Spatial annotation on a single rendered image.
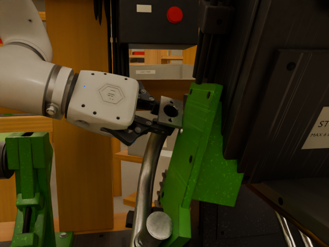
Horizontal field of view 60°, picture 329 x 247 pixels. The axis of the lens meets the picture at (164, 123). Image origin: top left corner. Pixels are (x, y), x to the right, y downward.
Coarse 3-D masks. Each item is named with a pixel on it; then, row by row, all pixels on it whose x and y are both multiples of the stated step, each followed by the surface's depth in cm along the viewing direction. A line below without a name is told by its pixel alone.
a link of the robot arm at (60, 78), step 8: (56, 72) 42; (64, 72) 43; (72, 72) 46; (48, 80) 41; (56, 80) 41; (64, 80) 42; (48, 88) 41; (56, 88) 41; (64, 88) 41; (48, 96) 41; (56, 96) 41; (64, 96) 42; (48, 104) 42; (56, 104) 42; (64, 104) 43; (48, 112) 42; (56, 112) 43; (64, 112) 44
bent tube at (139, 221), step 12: (168, 108) 49; (180, 108) 48; (168, 120) 47; (180, 120) 46; (156, 144) 53; (144, 156) 55; (156, 156) 54; (144, 168) 54; (156, 168) 55; (144, 180) 53; (144, 192) 52; (144, 204) 50; (144, 216) 49; (132, 228) 48; (132, 240) 46
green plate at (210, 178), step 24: (192, 96) 44; (216, 96) 36; (192, 120) 42; (216, 120) 38; (192, 144) 39; (216, 144) 39; (168, 168) 48; (192, 168) 37; (216, 168) 39; (168, 192) 45; (192, 192) 38; (216, 192) 40
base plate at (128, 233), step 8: (104, 232) 71; (112, 232) 71; (120, 232) 71; (128, 232) 71; (80, 240) 67; (88, 240) 67; (96, 240) 67; (104, 240) 67; (112, 240) 67; (120, 240) 67; (128, 240) 67
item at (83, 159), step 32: (64, 0) 65; (64, 32) 66; (96, 32) 68; (64, 64) 68; (96, 64) 69; (64, 128) 70; (64, 160) 71; (96, 160) 73; (64, 192) 72; (96, 192) 74; (64, 224) 74; (96, 224) 75
